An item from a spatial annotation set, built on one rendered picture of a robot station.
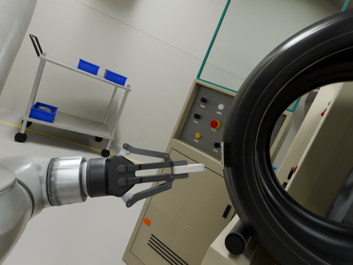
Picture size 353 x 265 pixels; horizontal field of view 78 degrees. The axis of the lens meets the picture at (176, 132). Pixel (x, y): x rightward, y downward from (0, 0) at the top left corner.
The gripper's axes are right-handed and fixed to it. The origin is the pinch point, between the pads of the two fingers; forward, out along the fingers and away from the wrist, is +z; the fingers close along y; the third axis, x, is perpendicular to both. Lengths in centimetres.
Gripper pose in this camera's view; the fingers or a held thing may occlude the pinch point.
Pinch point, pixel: (187, 168)
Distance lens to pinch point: 47.8
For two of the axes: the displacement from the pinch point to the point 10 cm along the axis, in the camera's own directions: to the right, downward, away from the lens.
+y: 0.8, 9.9, -0.9
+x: 2.3, -1.0, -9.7
